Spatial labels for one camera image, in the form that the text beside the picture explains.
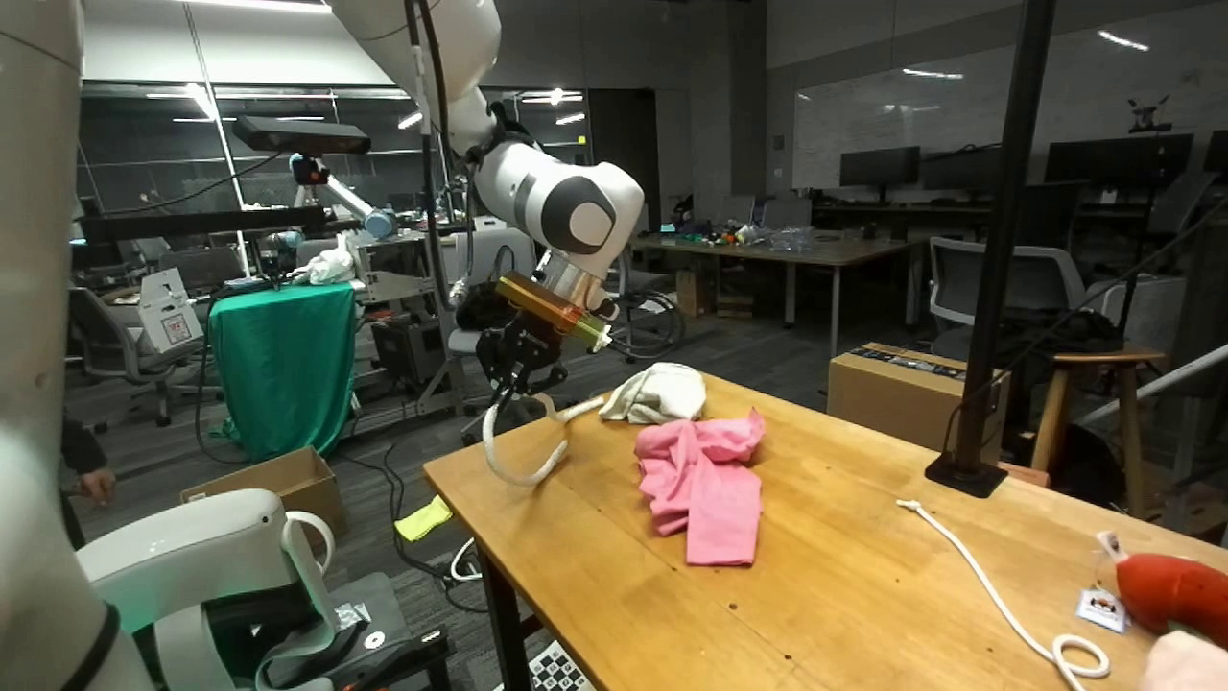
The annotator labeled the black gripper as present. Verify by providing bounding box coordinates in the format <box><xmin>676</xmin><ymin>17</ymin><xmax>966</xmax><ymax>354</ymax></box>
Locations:
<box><xmin>475</xmin><ymin>314</ymin><xmax>563</xmax><ymax>391</ymax></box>

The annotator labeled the thick white rope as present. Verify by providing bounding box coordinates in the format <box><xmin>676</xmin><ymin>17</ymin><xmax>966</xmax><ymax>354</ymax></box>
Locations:
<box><xmin>479</xmin><ymin>386</ymin><xmax>612</xmax><ymax>492</ymax></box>

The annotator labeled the white towel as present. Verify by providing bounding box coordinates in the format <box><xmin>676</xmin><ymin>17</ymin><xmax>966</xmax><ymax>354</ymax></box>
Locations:
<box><xmin>600</xmin><ymin>359</ymin><xmax>707</xmax><ymax>427</ymax></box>

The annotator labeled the pink cloth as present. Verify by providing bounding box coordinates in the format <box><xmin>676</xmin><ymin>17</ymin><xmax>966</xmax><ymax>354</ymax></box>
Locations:
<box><xmin>633</xmin><ymin>414</ymin><xmax>764</xmax><ymax>566</ymax></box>

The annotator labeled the thin white cord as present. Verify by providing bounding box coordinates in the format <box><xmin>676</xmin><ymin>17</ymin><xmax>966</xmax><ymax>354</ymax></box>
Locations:
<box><xmin>896</xmin><ymin>495</ymin><xmax>1112</xmax><ymax>681</ymax></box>

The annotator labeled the orange plush carrot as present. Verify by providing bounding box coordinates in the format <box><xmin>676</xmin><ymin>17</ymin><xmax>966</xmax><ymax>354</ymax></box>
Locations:
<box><xmin>1118</xmin><ymin>552</ymin><xmax>1228</xmax><ymax>643</ymax></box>

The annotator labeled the peach cloth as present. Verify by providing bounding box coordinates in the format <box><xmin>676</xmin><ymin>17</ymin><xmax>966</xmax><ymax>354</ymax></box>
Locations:
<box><xmin>1141</xmin><ymin>630</ymin><xmax>1228</xmax><ymax>691</ymax></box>

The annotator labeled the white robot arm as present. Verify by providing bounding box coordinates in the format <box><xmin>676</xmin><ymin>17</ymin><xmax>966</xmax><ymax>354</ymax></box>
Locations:
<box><xmin>331</xmin><ymin>0</ymin><xmax>644</xmax><ymax>391</ymax></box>

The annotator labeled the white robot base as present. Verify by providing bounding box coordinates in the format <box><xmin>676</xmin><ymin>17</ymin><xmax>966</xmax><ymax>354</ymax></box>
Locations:
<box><xmin>0</xmin><ymin>0</ymin><xmax>453</xmax><ymax>691</ymax></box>

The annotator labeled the small cardboard box floor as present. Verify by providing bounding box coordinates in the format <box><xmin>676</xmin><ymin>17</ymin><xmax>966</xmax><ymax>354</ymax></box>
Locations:
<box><xmin>184</xmin><ymin>447</ymin><xmax>345</xmax><ymax>532</ymax></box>

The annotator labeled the cardboard box on floor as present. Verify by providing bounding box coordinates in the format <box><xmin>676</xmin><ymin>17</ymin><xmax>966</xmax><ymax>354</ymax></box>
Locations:
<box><xmin>829</xmin><ymin>341</ymin><xmax>966</xmax><ymax>451</ymax></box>

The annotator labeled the black vertical pole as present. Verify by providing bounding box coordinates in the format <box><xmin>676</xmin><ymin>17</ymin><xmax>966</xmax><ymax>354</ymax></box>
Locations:
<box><xmin>926</xmin><ymin>0</ymin><xmax>1055</xmax><ymax>497</ymax></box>

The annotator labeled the wooden stool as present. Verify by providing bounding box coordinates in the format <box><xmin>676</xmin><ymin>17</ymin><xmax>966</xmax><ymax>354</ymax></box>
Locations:
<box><xmin>1027</xmin><ymin>350</ymin><xmax>1156</xmax><ymax>514</ymax></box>

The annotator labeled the small printed card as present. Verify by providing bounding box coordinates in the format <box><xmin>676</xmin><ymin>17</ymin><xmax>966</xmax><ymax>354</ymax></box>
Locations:
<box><xmin>1078</xmin><ymin>587</ymin><xmax>1127</xmax><ymax>632</ymax></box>

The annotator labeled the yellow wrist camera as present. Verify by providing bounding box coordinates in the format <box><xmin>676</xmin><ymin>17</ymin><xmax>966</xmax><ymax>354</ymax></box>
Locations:
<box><xmin>496</xmin><ymin>271</ymin><xmax>612</xmax><ymax>350</ymax></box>

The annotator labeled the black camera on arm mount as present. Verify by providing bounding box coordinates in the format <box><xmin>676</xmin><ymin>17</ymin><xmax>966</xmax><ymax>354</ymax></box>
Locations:
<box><xmin>233</xmin><ymin>113</ymin><xmax>374</xmax><ymax>182</ymax></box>

